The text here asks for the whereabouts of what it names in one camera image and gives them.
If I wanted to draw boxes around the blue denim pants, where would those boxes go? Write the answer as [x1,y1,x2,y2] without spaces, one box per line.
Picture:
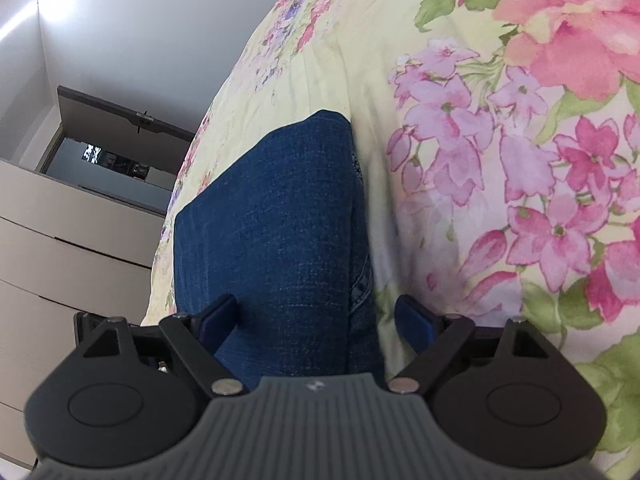
[172,109,387,392]

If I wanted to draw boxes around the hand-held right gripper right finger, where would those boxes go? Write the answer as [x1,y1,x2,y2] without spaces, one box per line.
[388,296,552,394]

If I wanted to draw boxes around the beige drawer cabinet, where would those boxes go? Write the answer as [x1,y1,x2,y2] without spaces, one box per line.
[0,157,169,472]

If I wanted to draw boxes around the floral yellow bed sheet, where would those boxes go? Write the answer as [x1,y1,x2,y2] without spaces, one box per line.
[140,0,640,480]

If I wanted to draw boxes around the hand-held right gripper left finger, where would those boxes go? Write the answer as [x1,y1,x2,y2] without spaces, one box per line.
[82,294,249,395]

